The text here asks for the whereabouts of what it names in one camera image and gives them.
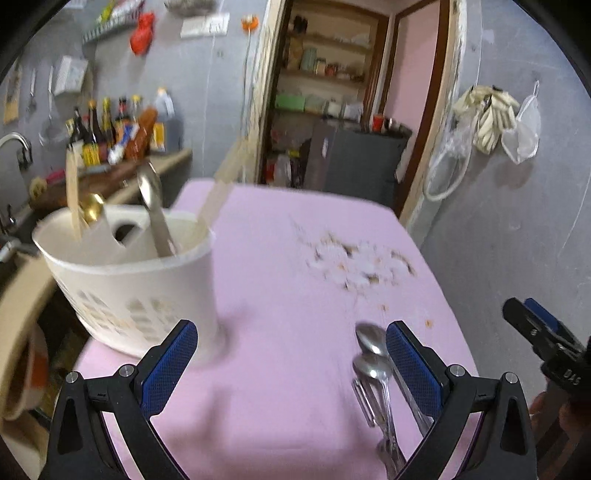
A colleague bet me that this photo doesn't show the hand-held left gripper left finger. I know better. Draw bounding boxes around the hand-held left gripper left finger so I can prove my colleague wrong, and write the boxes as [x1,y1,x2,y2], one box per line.
[44,319,199,480]

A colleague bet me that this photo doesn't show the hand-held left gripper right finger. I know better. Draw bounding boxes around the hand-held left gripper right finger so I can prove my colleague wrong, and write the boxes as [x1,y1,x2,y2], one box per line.
[385,320,539,480]

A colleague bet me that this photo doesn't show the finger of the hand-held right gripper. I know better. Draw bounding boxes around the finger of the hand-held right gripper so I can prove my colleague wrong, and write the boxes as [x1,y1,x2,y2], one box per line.
[503,297,560,361]
[523,297,583,352]

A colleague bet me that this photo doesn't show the steel spoon with dark handle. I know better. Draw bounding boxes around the steel spoon with dark handle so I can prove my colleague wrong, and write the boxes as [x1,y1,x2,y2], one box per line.
[352,353,402,479]

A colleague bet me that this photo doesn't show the plain steel spoon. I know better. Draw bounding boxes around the plain steel spoon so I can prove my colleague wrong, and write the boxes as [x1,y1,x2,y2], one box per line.
[355,322,407,467]

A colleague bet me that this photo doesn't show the white plastic utensil holder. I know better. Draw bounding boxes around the white plastic utensil holder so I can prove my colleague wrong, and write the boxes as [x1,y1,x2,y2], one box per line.
[31,205,228,366]

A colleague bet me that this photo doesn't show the wooden chopstick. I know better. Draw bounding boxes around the wooden chopstick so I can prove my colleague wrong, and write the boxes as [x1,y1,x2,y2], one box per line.
[65,150,84,241]
[198,131,254,237]

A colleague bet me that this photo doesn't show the small gold spoon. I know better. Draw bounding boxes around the small gold spoon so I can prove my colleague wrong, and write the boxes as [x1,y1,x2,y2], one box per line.
[78,193,106,227]

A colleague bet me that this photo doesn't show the steel spoon with ornate handle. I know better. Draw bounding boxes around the steel spoon with ornate handle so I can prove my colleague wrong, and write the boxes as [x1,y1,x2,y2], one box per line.
[137,162,178,258]

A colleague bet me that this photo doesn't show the person's right hand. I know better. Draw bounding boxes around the person's right hand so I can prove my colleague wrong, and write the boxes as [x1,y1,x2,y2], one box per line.
[529,392,591,445]

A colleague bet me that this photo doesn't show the pink floral tablecloth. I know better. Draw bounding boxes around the pink floral tablecloth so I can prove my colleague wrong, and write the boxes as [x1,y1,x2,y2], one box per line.
[74,179,482,480]

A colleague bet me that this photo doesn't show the orange and white ceramic bowl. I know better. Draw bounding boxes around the orange and white ceramic bowl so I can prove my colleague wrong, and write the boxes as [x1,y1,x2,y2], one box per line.
[0,318,49,422]

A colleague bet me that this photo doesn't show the dark grey cabinet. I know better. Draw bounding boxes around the dark grey cabinet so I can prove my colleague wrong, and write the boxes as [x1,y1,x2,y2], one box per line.
[307,119,413,206]

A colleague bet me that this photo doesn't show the orange seasoning packet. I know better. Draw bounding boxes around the orange seasoning packet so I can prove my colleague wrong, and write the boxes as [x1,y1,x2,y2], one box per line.
[125,106,159,162]

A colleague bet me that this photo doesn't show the row of sauce bottles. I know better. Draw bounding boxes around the row of sauce bottles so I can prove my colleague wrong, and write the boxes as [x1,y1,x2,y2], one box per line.
[66,96,140,168]

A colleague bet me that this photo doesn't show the chrome faucet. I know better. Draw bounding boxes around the chrome faucet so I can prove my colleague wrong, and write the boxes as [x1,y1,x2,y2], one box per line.
[0,132,33,168]

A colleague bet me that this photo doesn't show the green box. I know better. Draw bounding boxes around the green box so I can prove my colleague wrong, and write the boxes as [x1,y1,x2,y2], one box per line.
[275,92,307,112]

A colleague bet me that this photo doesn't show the hanging metal utensil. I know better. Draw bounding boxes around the hanging metal utensil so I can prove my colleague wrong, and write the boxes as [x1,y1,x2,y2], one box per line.
[25,69,38,116]

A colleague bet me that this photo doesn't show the white paper box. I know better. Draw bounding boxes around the white paper box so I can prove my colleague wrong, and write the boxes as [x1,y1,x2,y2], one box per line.
[52,55,89,96]

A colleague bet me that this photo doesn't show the wooden knife holder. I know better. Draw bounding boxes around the wooden knife holder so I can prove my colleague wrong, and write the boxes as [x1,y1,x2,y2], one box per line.
[3,59,23,125]

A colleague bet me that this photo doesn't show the wooden shelf unit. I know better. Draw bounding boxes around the wooden shelf unit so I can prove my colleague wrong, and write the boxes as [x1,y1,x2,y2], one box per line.
[271,0,389,121]

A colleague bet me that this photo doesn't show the red plastic bag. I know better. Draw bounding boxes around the red plastic bag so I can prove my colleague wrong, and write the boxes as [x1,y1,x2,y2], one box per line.
[130,12,156,55]

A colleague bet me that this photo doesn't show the hanging clear plastic bag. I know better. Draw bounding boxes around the hanging clear plastic bag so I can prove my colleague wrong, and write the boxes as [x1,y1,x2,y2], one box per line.
[163,0,218,15]

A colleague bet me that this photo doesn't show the pale door frame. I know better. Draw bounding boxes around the pale door frame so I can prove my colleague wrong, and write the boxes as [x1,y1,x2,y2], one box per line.
[240,0,468,228]

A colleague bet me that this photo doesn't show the white wall socket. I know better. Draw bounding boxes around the white wall socket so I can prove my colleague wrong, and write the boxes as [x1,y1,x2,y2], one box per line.
[180,12,230,39]

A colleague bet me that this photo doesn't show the metal wall rack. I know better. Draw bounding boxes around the metal wall rack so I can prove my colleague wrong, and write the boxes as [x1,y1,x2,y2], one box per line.
[82,0,154,45]

